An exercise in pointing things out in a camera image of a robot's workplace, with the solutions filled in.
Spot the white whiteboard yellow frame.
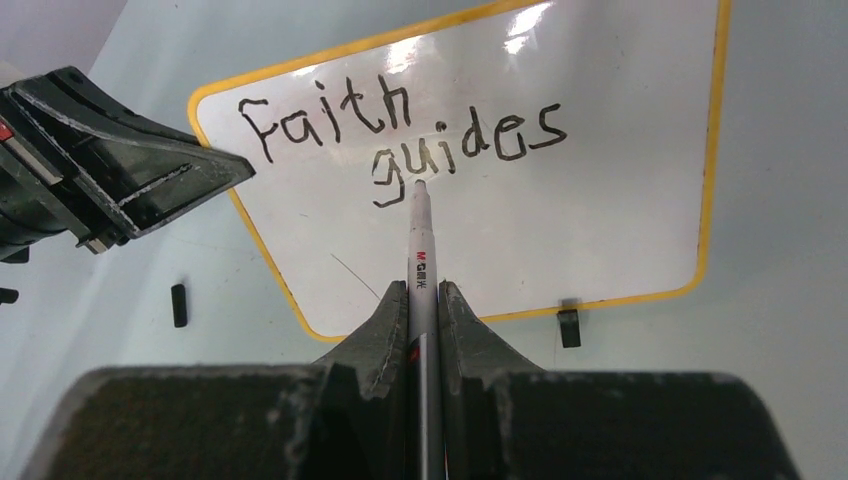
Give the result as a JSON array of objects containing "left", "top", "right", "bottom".
[{"left": 187, "top": 1, "right": 732, "bottom": 341}]

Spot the black marker cap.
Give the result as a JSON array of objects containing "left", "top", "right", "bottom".
[{"left": 170, "top": 283, "right": 188, "bottom": 328}]

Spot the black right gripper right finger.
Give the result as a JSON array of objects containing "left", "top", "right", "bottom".
[{"left": 437, "top": 280, "right": 542, "bottom": 479}]

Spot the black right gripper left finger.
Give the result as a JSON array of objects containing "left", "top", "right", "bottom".
[{"left": 271, "top": 280, "right": 409, "bottom": 479}]

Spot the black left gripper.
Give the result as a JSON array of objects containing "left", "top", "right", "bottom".
[{"left": 1, "top": 66, "right": 255, "bottom": 255}]

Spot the black whiteboard stand foot right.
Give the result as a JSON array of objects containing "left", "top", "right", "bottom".
[{"left": 556, "top": 298, "right": 582, "bottom": 349}]

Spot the black whiteboard marker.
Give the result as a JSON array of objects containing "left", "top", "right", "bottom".
[{"left": 407, "top": 180, "right": 446, "bottom": 479}]

